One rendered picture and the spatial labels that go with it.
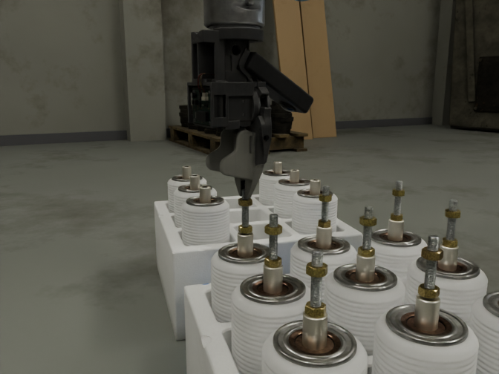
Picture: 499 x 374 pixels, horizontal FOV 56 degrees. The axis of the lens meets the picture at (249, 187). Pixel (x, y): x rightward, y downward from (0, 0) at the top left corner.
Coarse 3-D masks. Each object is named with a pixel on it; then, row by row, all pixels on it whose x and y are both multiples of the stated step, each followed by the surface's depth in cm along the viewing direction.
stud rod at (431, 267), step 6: (432, 234) 44; (432, 240) 44; (438, 240) 44; (432, 246) 44; (438, 246) 44; (426, 264) 44; (432, 264) 44; (426, 270) 44; (432, 270) 44; (426, 276) 45; (432, 276) 44; (426, 282) 45; (432, 282) 44; (426, 288) 45; (432, 288) 45
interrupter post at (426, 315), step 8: (416, 296) 46; (416, 304) 45; (424, 304) 44; (432, 304) 44; (416, 312) 45; (424, 312) 45; (432, 312) 44; (416, 320) 46; (424, 320) 45; (432, 320) 45; (424, 328) 45; (432, 328) 45
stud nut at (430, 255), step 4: (424, 248) 44; (424, 252) 44; (428, 252) 44; (432, 252) 43; (436, 252) 43; (440, 252) 43; (424, 256) 44; (428, 256) 44; (432, 256) 43; (436, 256) 43; (440, 256) 44; (436, 260) 44
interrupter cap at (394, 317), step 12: (396, 312) 48; (408, 312) 48; (444, 312) 48; (396, 324) 46; (408, 324) 46; (444, 324) 46; (456, 324) 45; (408, 336) 43; (420, 336) 43; (432, 336) 43; (444, 336) 43; (456, 336) 43
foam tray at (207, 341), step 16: (192, 288) 71; (208, 288) 71; (192, 304) 65; (208, 304) 65; (192, 320) 64; (208, 320) 61; (192, 336) 65; (208, 336) 57; (224, 336) 59; (192, 352) 66; (208, 352) 54; (224, 352) 54; (192, 368) 67; (208, 368) 54; (224, 368) 51; (368, 368) 51
